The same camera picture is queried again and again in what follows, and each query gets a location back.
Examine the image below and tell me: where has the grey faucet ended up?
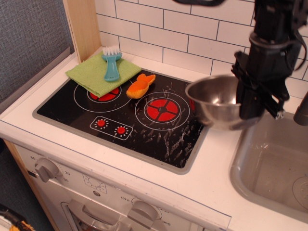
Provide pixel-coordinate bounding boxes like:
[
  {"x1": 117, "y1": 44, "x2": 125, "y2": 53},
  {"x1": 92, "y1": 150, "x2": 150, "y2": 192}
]
[{"x1": 293, "y1": 92, "x2": 308, "y2": 126}]

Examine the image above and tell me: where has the right red stove knob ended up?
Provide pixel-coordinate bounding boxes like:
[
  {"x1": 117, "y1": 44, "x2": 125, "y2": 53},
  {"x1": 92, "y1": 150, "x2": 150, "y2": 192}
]
[{"x1": 116, "y1": 127, "x2": 126, "y2": 135}]

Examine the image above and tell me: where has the left red stove knob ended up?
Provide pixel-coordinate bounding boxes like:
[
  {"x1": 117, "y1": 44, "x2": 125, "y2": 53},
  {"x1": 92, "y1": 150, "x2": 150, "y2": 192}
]
[{"x1": 97, "y1": 119, "x2": 106, "y2": 128}]

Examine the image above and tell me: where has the orange object on floor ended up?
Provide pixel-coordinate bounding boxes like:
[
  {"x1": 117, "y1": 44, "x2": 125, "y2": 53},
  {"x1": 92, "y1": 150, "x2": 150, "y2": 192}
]
[{"x1": 0, "y1": 210, "x2": 34, "y2": 231}]

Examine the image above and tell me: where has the grey timer knob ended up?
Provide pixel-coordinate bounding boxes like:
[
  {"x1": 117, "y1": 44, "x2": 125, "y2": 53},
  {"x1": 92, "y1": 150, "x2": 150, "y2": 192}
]
[{"x1": 35, "y1": 158, "x2": 59, "y2": 182}]

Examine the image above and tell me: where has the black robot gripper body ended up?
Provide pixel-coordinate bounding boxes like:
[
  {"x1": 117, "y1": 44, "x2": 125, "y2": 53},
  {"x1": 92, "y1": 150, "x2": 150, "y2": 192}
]
[{"x1": 231, "y1": 42, "x2": 301, "y2": 106}]

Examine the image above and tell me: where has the stainless steel pot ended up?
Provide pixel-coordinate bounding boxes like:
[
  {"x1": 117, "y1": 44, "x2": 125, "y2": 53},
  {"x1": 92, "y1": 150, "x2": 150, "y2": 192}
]
[{"x1": 185, "y1": 75, "x2": 261, "y2": 130}]

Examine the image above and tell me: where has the red stove knob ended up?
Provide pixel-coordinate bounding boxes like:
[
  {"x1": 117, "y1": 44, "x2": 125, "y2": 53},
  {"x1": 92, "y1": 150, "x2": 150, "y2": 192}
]
[
  {"x1": 116, "y1": 127, "x2": 126, "y2": 135},
  {"x1": 97, "y1": 119, "x2": 106, "y2": 128}
]

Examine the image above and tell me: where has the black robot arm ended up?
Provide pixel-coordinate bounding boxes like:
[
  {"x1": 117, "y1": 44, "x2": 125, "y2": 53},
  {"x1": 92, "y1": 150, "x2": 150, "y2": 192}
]
[{"x1": 231, "y1": 0, "x2": 308, "y2": 120}]

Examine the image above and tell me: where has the orange plush carrot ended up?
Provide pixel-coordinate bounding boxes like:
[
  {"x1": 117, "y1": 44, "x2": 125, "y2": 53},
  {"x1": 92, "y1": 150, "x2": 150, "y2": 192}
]
[{"x1": 126, "y1": 74, "x2": 156, "y2": 99}]

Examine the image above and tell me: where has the grey sink basin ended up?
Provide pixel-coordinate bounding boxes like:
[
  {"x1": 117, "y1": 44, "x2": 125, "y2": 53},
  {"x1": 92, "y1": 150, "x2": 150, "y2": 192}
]
[{"x1": 230, "y1": 112, "x2": 308, "y2": 223}]

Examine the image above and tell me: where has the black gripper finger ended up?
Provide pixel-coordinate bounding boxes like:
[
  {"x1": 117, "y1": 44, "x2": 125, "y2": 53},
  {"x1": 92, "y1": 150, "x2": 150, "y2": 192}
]
[
  {"x1": 264, "y1": 89, "x2": 290, "y2": 119},
  {"x1": 238, "y1": 84, "x2": 265, "y2": 119}
]

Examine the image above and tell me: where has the green dish cloth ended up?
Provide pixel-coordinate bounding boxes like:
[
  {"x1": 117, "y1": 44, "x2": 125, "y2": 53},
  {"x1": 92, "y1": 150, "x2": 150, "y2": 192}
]
[{"x1": 65, "y1": 52, "x2": 141, "y2": 97}]

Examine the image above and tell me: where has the grey oven door handle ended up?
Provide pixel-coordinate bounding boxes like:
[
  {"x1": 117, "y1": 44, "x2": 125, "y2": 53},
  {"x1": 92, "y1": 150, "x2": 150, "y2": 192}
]
[{"x1": 67, "y1": 200, "x2": 133, "y2": 231}]

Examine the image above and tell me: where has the blue scrub brush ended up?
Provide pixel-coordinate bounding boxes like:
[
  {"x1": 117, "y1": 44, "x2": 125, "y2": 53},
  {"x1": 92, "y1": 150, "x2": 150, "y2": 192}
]
[{"x1": 102, "y1": 46, "x2": 122, "y2": 82}]

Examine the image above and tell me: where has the grey oven temperature knob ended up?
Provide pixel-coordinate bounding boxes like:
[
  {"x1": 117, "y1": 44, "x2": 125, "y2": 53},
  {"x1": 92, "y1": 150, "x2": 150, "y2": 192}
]
[{"x1": 128, "y1": 201, "x2": 158, "y2": 229}]

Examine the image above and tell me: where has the black toy stovetop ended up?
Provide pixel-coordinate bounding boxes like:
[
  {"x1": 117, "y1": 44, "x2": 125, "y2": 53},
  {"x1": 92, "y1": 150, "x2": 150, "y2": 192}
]
[{"x1": 33, "y1": 74, "x2": 207, "y2": 174}]

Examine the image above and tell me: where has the wooden side post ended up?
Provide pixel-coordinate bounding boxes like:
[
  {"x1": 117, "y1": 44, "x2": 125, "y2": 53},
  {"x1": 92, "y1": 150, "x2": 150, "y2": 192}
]
[{"x1": 63, "y1": 0, "x2": 101, "y2": 63}]

